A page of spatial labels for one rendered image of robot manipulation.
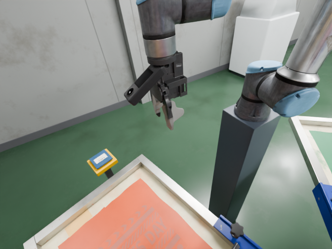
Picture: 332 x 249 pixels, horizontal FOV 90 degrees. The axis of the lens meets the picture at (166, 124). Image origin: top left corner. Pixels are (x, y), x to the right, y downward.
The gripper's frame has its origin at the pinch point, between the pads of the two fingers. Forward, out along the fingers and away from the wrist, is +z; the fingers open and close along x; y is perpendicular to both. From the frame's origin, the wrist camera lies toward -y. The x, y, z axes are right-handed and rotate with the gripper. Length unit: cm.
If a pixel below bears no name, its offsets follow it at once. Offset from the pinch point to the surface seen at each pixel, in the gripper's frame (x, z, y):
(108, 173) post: 35, 52, -26
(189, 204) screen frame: -11.9, 37.3, 1.4
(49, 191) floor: 121, 136, -101
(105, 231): -2, 41, -33
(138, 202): 1.9, 40.8, -16.7
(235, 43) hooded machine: 211, 73, 272
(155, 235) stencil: -13.6, 40.8, -15.7
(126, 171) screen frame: 18.1, 37.3, -16.1
